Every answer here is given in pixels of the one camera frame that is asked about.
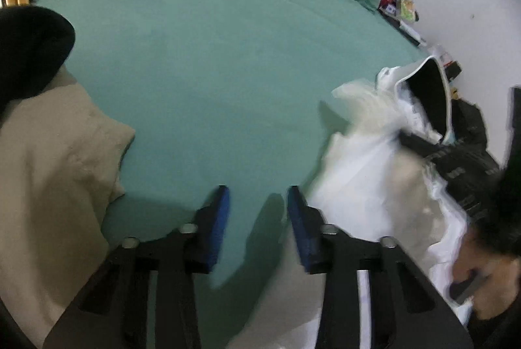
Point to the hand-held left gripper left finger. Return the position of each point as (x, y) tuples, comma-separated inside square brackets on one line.
[(219, 222)]

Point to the small black box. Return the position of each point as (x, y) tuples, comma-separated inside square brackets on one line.
[(454, 72)]

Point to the green snack packet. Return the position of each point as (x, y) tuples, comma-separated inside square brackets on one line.
[(408, 9)]

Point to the small white box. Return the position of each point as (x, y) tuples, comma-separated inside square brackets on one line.
[(439, 55)]

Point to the black white-trimmed cloth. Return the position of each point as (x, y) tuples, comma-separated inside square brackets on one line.
[(431, 100)]

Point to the black garment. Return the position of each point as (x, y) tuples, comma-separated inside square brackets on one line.
[(28, 47)]

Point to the green bed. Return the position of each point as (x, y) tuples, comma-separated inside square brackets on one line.
[(224, 68)]

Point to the white shirt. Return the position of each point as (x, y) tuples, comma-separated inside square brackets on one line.
[(366, 190)]

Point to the beige garment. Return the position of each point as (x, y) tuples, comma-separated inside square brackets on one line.
[(53, 169)]

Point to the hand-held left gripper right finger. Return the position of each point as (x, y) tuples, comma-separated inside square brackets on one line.
[(299, 222)]

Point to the person's right hand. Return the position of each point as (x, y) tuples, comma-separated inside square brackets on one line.
[(500, 267)]

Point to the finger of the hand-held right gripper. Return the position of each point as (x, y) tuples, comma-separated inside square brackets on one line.
[(419, 145)]

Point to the black clothes pile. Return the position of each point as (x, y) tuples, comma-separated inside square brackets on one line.
[(468, 121)]

